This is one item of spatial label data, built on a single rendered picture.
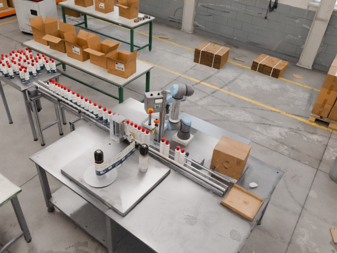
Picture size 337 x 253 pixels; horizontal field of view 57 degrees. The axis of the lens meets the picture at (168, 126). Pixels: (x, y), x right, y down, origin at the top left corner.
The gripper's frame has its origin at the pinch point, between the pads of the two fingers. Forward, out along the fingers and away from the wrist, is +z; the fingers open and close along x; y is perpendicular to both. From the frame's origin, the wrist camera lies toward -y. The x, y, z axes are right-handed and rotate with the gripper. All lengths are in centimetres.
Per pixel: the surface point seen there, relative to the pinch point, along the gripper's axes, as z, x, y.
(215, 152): -6, -43, 84
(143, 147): -2, -86, 30
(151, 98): -40, -62, 16
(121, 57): -34, 87, -127
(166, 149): 6, -55, 39
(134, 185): 31, -95, 34
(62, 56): -11, 65, -226
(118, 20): -71, 251, -265
